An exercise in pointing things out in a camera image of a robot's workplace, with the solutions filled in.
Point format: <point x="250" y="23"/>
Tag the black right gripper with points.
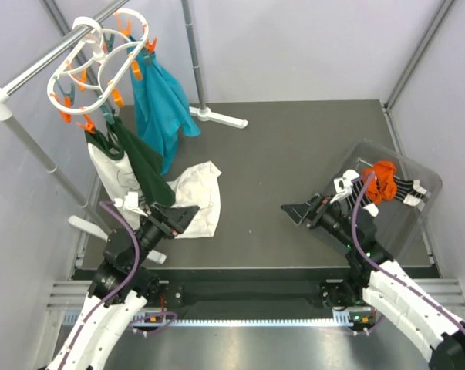
<point x="313" y="210"/>

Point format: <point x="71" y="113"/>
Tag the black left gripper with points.
<point x="172" y="220"/>

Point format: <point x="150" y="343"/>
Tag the white and green shirt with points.
<point x="125" y="163"/>

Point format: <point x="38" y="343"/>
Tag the white clip hanger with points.
<point x="89" y="77"/>

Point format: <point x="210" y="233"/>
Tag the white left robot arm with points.
<point x="121" y="287"/>

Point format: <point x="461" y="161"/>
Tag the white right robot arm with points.
<point x="401" y="297"/>

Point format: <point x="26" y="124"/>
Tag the orange sock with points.
<point x="372" y="192"/>
<point x="386" y="185"/>

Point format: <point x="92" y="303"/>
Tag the clear plastic bin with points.
<point x="399" y="228"/>

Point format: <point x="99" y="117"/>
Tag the teal cloth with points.
<point x="162" y="110"/>

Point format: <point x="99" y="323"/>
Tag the grey metal clothes rack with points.
<point x="34" y="207"/>

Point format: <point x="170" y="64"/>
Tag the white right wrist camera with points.
<point x="343" y="185"/>

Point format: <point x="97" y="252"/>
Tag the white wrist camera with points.
<point x="343" y="185"/>
<point x="129" y="202"/>

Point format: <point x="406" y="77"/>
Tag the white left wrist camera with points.
<point x="129" y="202"/>

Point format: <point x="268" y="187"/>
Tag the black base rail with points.
<point x="248" y="294"/>

